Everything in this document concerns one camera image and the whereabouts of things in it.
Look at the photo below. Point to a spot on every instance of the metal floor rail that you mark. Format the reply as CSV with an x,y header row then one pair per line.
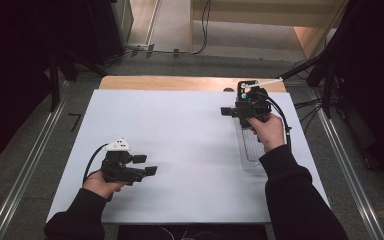
x,y
30,166
346,166

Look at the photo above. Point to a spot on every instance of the person's dark clothing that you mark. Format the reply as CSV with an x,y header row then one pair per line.
x,y
213,233

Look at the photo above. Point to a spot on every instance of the black stand legs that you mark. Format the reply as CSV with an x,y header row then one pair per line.
x,y
328,86
55,80

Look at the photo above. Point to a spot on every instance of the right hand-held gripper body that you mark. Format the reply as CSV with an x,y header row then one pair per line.
x,y
255,106

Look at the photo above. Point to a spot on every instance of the person's left hand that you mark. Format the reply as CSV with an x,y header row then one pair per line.
x,y
98,186

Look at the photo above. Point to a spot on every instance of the black curtain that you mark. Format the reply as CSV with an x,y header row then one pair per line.
x,y
373,66
10,66

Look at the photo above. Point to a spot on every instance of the clear plastic packaging tray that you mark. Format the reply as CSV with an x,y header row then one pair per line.
x,y
251,150

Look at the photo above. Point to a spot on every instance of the black cabinet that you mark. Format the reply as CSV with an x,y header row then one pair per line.
x,y
93,26

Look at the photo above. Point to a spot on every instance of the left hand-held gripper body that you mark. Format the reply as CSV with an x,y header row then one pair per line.
x,y
118,171

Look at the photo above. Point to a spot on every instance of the wooden table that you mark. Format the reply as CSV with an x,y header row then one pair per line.
x,y
180,83

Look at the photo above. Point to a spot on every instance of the beige wooden shelf unit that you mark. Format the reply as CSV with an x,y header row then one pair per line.
x,y
263,13

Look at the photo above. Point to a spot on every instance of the person's right hand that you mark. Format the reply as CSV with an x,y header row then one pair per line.
x,y
270,133

